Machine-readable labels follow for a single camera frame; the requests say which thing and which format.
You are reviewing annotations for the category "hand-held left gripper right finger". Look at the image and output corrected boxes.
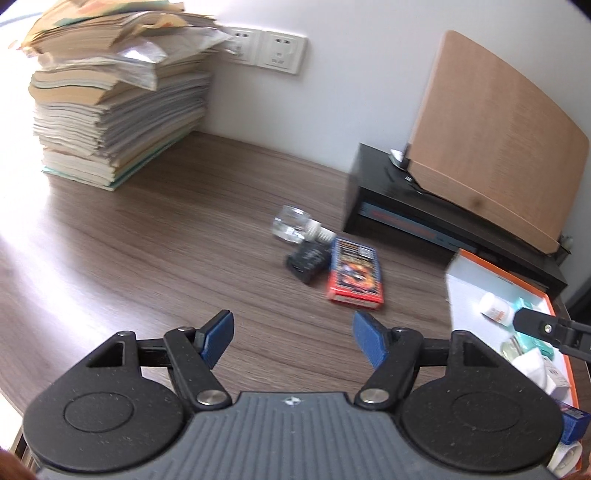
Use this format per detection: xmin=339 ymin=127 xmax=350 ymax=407
xmin=352 ymin=311 xmax=505 ymax=411

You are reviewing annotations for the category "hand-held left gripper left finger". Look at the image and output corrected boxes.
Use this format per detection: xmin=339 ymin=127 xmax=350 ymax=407
xmin=85 ymin=310 xmax=235 ymax=411

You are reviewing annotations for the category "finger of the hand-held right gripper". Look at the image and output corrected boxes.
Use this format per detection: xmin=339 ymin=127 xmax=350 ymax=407
xmin=512 ymin=308 xmax=591 ymax=363

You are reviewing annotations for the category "white cardboard box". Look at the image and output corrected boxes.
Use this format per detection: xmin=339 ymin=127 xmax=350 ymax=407
xmin=538 ymin=355 xmax=570 ymax=398

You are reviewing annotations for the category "red playing card box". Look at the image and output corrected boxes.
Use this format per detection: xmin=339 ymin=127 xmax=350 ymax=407
xmin=326 ymin=237 xmax=385 ymax=311

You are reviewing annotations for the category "white tray box orange rim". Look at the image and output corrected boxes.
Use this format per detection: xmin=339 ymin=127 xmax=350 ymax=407
xmin=444 ymin=248 xmax=578 ymax=411

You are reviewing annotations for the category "blue plastic box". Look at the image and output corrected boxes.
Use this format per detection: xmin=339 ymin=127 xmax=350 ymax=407
xmin=556 ymin=399 xmax=587 ymax=444

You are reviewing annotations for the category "teal medicine box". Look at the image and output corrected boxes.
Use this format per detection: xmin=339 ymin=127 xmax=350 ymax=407
xmin=508 ymin=298 xmax=559 ymax=363

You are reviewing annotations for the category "white pill bottle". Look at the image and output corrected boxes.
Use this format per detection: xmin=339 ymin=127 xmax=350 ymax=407
xmin=479 ymin=294 xmax=515 ymax=325

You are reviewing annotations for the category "black adapter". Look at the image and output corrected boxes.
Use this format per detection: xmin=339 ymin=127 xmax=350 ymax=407
xmin=284 ymin=242 xmax=332 ymax=287

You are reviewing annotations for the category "white tape roll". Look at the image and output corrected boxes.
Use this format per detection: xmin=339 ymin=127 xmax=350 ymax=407
xmin=549 ymin=440 xmax=583 ymax=478

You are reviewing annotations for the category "clear glass bottle white cap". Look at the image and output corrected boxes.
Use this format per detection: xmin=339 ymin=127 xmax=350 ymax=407
xmin=270 ymin=205 xmax=337 ymax=245

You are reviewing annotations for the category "black monitor stand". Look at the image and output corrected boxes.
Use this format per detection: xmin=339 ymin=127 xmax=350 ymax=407
xmin=342 ymin=143 xmax=568 ymax=298

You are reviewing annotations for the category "metal board holder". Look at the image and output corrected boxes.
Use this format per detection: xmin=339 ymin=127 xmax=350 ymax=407
xmin=389 ymin=147 xmax=428 ymax=190

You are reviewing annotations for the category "curved wooden board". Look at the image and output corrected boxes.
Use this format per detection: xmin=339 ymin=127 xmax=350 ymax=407
xmin=405 ymin=30 xmax=591 ymax=254

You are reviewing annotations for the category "stack of books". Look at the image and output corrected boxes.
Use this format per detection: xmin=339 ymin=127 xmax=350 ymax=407
xmin=21 ymin=0 xmax=232 ymax=192

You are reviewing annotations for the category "white wall socket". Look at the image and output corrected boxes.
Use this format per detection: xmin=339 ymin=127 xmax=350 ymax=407
xmin=259 ymin=30 xmax=308 ymax=75
xmin=225 ymin=28 xmax=266 ymax=66

